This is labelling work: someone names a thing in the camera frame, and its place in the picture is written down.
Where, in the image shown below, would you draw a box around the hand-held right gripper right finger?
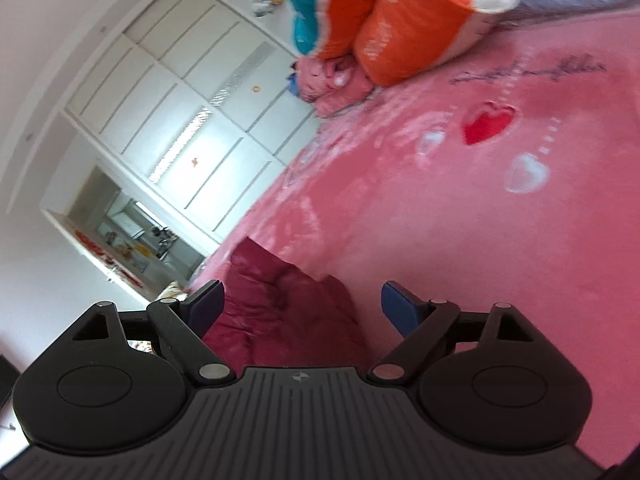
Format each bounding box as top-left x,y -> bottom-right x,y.
367,281 -> 540,387

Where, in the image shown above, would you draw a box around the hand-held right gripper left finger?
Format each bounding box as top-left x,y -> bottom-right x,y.
70,280 -> 237,387

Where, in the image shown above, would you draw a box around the maroon down jacket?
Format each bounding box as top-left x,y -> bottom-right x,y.
200,237 -> 372,370

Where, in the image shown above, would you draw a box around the pink bed blanket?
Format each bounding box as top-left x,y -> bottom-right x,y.
189,7 -> 640,480

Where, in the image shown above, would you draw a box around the white wardrobe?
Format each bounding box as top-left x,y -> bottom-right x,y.
64,0 -> 322,247

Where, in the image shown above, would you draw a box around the black screen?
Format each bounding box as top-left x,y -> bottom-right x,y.
0,354 -> 22,408

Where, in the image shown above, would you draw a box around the pink folded blanket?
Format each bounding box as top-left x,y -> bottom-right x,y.
294,55 -> 377,119

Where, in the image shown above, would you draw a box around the teal and orange folded quilt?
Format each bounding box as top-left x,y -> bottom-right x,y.
264,0 -> 525,87

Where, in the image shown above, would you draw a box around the white door frame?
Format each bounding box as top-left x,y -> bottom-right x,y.
41,159 -> 207,307

